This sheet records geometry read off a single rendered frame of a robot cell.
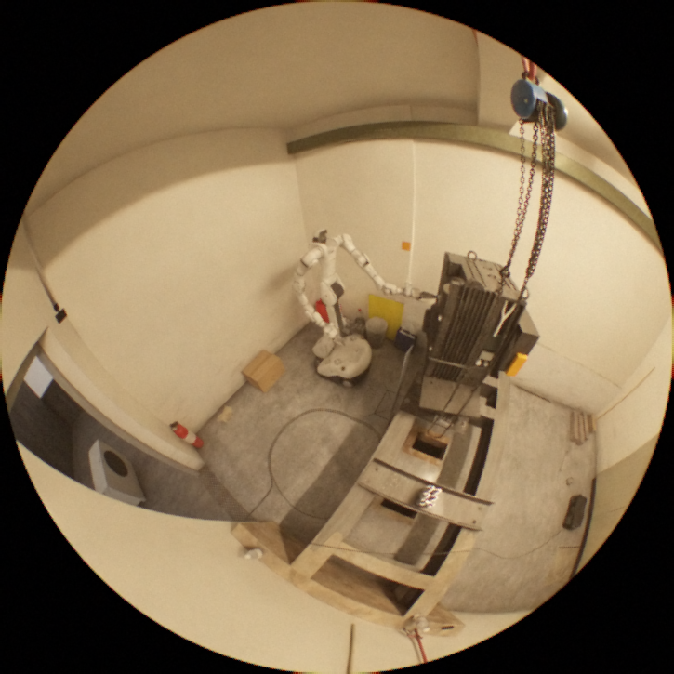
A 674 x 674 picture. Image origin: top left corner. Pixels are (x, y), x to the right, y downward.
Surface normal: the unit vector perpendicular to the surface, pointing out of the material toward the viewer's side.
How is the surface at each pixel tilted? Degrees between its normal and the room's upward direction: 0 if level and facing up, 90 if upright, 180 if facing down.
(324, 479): 0
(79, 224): 90
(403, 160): 90
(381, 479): 0
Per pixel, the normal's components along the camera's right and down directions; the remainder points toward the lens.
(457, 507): -0.09, -0.73
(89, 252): 0.83, 0.32
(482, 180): -0.55, 0.61
